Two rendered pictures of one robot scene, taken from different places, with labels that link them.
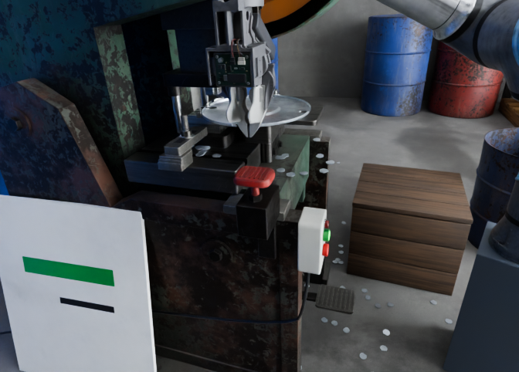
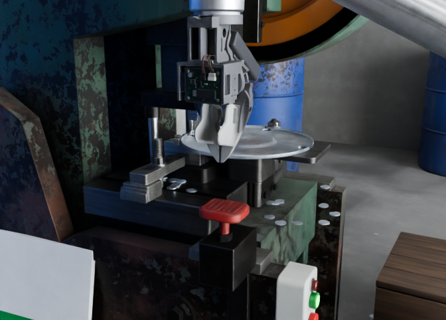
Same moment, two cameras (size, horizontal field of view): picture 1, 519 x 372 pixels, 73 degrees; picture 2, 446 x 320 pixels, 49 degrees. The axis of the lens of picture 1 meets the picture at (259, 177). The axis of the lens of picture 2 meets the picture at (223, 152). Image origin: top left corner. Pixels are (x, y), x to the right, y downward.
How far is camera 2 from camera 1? 0.16 m
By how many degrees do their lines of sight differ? 13
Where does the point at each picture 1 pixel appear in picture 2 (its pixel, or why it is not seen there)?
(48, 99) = (12, 109)
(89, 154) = (45, 176)
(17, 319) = not seen: outside the picture
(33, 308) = not seen: outside the picture
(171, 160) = (135, 188)
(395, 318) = not seen: outside the picture
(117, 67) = (92, 81)
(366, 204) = (395, 284)
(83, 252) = (17, 297)
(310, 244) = (291, 308)
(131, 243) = (75, 290)
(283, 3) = (295, 23)
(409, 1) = (413, 26)
